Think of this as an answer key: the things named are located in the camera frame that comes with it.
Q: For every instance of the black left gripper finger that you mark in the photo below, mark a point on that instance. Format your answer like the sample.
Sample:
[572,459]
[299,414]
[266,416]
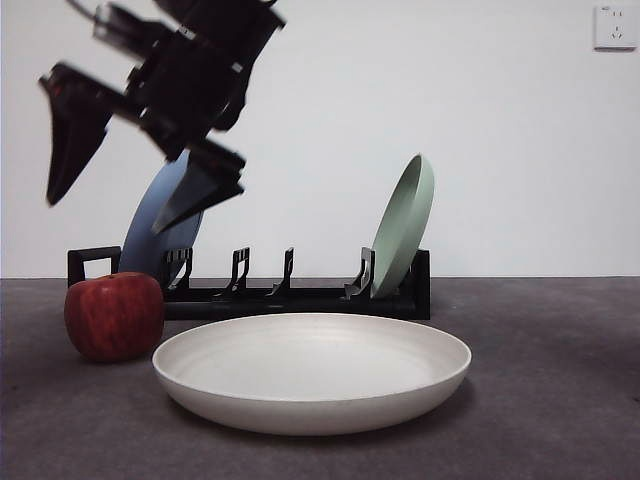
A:
[210,175]
[75,125]

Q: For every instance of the red apple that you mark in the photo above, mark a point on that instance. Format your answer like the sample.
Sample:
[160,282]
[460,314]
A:
[115,320]

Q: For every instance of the pale yellow plate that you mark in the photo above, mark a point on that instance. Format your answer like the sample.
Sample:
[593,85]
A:
[310,370]

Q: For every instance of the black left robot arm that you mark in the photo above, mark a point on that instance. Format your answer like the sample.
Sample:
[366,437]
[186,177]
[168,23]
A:
[200,85]

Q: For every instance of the pale blue plate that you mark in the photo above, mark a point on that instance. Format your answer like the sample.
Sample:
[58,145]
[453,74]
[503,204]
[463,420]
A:
[145,235]

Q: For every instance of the black plate rack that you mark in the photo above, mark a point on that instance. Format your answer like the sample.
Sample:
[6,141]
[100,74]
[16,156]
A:
[300,305]

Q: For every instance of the pale green plate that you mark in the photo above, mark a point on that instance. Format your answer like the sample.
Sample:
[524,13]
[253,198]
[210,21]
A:
[400,240]

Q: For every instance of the white wall socket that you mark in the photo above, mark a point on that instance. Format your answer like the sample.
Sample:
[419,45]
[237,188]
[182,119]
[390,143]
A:
[615,27]

